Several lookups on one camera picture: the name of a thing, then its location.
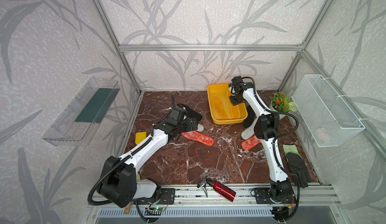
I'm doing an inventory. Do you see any red patterned insole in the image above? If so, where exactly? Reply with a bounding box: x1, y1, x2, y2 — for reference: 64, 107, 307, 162
241, 135, 261, 151
182, 131, 214, 146

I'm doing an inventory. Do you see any yellow insole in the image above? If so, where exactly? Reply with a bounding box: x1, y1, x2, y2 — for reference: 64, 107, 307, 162
227, 89, 241, 119
211, 96, 228, 120

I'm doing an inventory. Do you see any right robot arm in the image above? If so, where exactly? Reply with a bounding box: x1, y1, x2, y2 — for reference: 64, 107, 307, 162
229, 76, 293, 203

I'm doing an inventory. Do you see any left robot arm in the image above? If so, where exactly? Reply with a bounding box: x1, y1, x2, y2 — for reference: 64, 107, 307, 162
87, 103, 203, 208

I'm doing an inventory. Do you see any yellow plastic storage box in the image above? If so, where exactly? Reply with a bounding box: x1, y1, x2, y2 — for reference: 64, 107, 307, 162
207, 83, 247, 125

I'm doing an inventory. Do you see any black insole left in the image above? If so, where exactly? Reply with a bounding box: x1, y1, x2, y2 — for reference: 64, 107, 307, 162
177, 103, 203, 122

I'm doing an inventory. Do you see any black insole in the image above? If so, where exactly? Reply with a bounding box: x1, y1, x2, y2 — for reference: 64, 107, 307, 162
177, 103, 203, 122
243, 105, 256, 129

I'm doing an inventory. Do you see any grey felt insole left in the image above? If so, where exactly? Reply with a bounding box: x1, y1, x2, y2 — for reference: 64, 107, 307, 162
197, 124, 205, 132

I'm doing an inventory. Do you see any grey felt insole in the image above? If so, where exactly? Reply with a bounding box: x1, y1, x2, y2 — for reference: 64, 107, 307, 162
241, 118, 257, 140
197, 124, 205, 132

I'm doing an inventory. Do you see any black insole right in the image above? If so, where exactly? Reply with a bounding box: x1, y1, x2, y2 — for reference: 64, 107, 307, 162
243, 105, 256, 129

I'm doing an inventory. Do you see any yellow scraper tool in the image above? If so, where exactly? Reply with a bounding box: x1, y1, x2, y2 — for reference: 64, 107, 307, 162
135, 132, 147, 145

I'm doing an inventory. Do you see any potted plant white pot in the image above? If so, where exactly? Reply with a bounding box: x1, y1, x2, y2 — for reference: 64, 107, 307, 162
269, 92, 298, 113

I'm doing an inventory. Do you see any grey felt insole right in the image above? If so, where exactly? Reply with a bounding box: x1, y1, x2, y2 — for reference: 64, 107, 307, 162
241, 118, 257, 140

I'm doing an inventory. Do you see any red spray bottle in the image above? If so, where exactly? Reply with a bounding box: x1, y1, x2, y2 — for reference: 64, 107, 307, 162
197, 177, 236, 202

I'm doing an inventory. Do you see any black green work glove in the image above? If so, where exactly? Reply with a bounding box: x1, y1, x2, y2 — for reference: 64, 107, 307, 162
283, 145, 311, 188

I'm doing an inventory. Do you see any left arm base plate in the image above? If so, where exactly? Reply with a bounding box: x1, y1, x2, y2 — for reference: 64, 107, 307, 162
137, 188, 176, 205

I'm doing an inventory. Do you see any white wire mesh basket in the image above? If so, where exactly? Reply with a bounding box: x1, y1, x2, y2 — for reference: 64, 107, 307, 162
292, 74, 365, 148

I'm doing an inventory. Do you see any wooden handle tool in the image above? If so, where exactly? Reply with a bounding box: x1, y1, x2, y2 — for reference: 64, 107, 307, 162
124, 202, 133, 215

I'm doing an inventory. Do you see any clear plastic wall shelf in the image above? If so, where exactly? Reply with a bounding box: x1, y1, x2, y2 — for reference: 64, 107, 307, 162
43, 77, 121, 147

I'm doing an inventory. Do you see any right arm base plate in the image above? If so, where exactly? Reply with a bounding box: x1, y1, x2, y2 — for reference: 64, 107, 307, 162
250, 187, 297, 206

